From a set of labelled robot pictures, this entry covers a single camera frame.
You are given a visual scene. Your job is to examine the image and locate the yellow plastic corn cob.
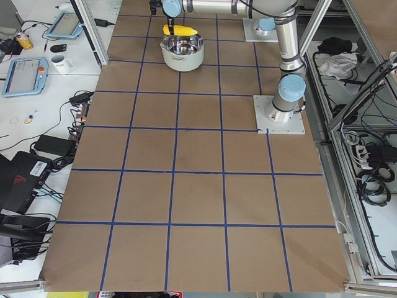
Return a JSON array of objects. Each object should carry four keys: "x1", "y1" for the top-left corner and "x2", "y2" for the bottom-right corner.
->
[{"x1": 163, "y1": 24, "x2": 198, "y2": 37}]

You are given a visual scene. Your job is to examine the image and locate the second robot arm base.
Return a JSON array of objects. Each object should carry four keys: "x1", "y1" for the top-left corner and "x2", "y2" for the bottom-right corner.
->
[{"x1": 252, "y1": 17, "x2": 275, "y2": 36}]

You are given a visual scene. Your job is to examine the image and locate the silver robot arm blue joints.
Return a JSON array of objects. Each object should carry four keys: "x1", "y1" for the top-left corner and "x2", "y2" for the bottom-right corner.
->
[{"x1": 160, "y1": 1, "x2": 306, "y2": 112}]

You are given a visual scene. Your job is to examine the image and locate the pale green cooking pot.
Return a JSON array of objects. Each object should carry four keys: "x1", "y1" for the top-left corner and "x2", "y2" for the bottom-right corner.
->
[{"x1": 160, "y1": 34, "x2": 205, "y2": 72}]

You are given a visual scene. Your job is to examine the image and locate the far blue teach pendant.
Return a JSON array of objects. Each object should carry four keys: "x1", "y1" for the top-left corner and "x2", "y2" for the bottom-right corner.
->
[{"x1": 46, "y1": 11, "x2": 83, "y2": 39}]

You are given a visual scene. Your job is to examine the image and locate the blue teach pendant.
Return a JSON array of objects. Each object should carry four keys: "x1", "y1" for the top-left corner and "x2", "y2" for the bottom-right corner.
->
[
  {"x1": 46, "y1": 11, "x2": 83, "y2": 39},
  {"x1": 2, "y1": 57, "x2": 48, "y2": 97}
]

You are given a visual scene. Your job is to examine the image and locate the black computer mouse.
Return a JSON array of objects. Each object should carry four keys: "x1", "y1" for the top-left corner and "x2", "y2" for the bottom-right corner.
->
[{"x1": 50, "y1": 44, "x2": 67, "y2": 53}]

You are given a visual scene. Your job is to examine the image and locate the white mug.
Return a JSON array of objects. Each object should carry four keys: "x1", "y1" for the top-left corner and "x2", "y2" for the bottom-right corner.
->
[{"x1": 51, "y1": 54, "x2": 74, "y2": 75}]

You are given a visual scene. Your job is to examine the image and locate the black power adapter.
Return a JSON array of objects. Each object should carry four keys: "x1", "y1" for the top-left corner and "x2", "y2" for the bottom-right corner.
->
[{"x1": 69, "y1": 91, "x2": 94, "y2": 106}]

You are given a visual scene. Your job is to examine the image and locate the near blue teach pendant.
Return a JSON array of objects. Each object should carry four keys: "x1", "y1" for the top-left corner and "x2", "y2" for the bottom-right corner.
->
[{"x1": 2, "y1": 57, "x2": 48, "y2": 97}]

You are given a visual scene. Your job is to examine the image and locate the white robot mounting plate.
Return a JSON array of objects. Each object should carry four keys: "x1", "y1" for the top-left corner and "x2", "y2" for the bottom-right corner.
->
[{"x1": 253, "y1": 95, "x2": 305, "y2": 135}]

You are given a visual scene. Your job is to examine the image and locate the black power brick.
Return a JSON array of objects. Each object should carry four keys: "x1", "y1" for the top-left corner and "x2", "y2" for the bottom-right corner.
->
[{"x1": 33, "y1": 135, "x2": 76, "y2": 156}]

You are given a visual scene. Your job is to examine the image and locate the brown paper table mat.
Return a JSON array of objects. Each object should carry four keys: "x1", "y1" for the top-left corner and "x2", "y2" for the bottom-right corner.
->
[{"x1": 42, "y1": 1, "x2": 349, "y2": 292}]

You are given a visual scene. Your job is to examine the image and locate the crumpled white cloth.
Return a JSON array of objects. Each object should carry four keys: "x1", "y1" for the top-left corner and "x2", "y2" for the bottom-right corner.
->
[{"x1": 319, "y1": 53, "x2": 357, "y2": 79}]

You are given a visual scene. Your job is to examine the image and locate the black laptop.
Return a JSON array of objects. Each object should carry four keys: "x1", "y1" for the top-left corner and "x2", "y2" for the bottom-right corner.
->
[{"x1": 1, "y1": 151, "x2": 52, "y2": 214}]

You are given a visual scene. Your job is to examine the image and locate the coiled black cables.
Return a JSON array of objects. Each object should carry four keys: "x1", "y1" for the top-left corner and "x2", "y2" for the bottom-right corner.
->
[{"x1": 356, "y1": 167, "x2": 393, "y2": 206}]

